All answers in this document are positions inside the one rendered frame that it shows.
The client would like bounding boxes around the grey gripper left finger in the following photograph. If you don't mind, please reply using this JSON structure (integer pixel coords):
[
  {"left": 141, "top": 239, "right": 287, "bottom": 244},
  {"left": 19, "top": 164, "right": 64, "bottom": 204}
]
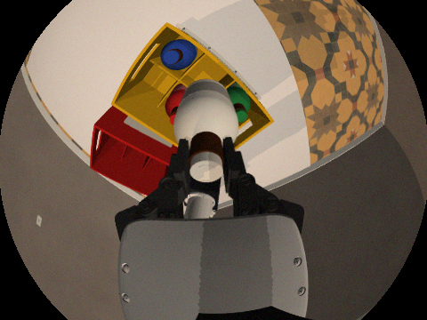
[{"left": 115, "top": 139, "right": 190, "bottom": 241}]

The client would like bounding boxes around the white bottle with grey label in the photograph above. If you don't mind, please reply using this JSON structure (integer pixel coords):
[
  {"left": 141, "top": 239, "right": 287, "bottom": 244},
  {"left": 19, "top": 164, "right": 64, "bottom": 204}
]
[{"left": 173, "top": 79, "right": 238, "bottom": 182}]

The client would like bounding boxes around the green bottle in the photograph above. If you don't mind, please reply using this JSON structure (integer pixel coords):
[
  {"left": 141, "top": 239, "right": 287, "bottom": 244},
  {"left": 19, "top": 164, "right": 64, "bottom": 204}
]
[{"left": 226, "top": 82, "right": 251, "bottom": 123}]

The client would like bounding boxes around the red crate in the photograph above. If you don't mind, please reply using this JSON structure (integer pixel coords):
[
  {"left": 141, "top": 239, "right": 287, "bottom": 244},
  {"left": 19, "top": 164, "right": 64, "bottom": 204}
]
[{"left": 90, "top": 106, "right": 177, "bottom": 196}]

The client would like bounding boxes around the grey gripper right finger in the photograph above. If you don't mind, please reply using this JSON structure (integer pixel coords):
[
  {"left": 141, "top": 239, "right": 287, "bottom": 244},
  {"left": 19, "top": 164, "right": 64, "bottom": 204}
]
[{"left": 222, "top": 137, "right": 304, "bottom": 234}]

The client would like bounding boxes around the blue bottle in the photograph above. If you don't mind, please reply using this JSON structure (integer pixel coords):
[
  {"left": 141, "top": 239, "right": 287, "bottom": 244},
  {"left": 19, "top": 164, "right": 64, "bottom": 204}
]
[{"left": 160, "top": 39, "right": 197, "bottom": 70}]

